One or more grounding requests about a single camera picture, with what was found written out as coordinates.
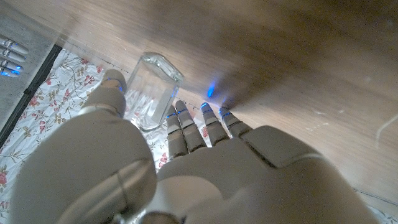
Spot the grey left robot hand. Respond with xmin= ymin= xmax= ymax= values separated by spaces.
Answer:
xmin=6 ymin=68 xmax=381 ymax=224

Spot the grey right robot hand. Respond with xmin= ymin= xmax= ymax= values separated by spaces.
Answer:
xmin=0 ymin=34 xmax=30 ymax=78

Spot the clear glass salt shaker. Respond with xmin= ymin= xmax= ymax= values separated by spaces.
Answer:
xmin=124 ymin=52 xmax=185 ymax=131

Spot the black backdrop stand pole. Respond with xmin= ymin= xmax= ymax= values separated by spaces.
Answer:
xmin=0 ymin=44 xmax=63 ymax=147

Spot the floral print backdrop cloth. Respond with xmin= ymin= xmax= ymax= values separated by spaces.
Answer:
xmin=0 ymin=48 xmax=233 ymax=224

